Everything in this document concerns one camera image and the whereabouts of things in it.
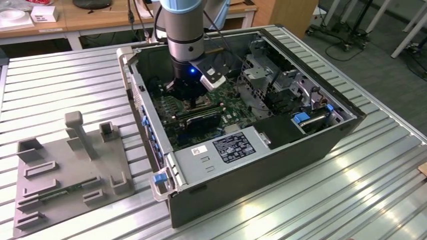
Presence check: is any green RAM stick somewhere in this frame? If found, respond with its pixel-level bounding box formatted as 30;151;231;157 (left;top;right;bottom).
38;182;87;201

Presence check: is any white table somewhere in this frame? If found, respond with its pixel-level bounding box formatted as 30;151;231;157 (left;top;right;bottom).
364;0;427;60

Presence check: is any wooden desk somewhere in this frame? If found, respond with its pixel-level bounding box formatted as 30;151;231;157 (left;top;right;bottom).
0;0;260;46

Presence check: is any silver drive bay bracket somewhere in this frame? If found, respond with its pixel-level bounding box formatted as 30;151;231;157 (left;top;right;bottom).
276;69;327;111

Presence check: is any white cardboard box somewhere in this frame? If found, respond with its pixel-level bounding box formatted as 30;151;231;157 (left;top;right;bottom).
30;6;60;24

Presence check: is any black plastic shroud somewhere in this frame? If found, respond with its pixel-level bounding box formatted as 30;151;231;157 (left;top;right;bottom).
251;115;310;150

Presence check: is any CPU socket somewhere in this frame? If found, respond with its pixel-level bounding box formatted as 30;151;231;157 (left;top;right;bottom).
182;96;215;112

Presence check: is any blue case latch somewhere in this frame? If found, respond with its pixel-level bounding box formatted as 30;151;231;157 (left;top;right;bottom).
150;172;168;186

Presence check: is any small silver heatsink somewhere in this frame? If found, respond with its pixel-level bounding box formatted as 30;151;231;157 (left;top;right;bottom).
222;124;243;135

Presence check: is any wooden cabinet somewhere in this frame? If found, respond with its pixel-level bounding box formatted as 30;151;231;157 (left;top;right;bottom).
252;0;320;41

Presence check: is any silver power supply unit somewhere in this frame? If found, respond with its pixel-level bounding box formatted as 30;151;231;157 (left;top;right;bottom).
164;124;271;187

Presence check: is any black RAM slot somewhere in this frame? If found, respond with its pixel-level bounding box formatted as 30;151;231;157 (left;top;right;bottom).
171;106;224;120

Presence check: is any green motherboard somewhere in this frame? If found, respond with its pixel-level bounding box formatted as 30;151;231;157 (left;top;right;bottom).
148;74;268;148

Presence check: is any blue disk carrier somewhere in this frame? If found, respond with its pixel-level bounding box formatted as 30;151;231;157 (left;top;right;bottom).
288;111;311;125

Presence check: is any black round stand base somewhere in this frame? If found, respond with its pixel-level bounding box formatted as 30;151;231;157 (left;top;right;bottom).
72;0;114;9

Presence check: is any white foam tray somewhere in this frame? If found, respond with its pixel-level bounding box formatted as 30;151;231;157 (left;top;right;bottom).
0;8;35;29

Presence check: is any perforated metal disk cage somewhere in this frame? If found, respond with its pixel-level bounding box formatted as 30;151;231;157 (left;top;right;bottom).
236;52;280;85

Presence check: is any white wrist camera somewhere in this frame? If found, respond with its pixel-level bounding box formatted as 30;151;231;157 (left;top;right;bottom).
187;57;228;92

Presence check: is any black graphics card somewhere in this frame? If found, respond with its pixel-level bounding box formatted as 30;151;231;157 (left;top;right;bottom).
175;111;223;148

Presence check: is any black wheeled stand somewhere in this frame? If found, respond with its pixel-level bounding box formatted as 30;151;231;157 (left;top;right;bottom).
306;0;374;52

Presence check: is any dark grey PC case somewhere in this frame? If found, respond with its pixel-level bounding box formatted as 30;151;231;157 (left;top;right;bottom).
115;24;367;229

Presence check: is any grey parts rack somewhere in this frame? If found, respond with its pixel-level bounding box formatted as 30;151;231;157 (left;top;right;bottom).
12;110;136;238

